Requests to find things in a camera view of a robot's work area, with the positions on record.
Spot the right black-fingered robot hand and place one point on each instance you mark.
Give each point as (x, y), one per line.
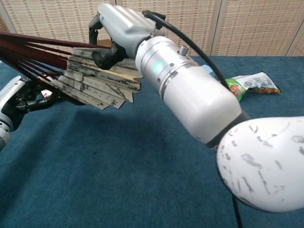
(123, 26)

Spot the left black-fingered robot hand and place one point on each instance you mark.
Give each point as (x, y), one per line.
(14, 99)

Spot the red-ribbed paper folding fan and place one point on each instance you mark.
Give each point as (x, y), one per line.
(90, 76)

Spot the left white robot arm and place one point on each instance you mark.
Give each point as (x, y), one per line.
(3, 135)

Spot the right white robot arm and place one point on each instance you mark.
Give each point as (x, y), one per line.
(202, 104)

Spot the brown cardboard takeout box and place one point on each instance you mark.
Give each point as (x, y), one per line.
(104, 43)

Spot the white red printed snack packet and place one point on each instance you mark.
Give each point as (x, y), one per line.
(46, 93)

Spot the woven bamboo screen panel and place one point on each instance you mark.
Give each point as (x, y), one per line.
(47, 19)
(254, 26)
(185, 23)
(299, 46)

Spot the light blue cube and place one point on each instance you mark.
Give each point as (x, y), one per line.
(207, 69)

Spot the blue felt table cloth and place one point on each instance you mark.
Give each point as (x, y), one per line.
(118, 166)

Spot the green white snack bag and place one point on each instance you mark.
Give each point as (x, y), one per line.
(254, 84)

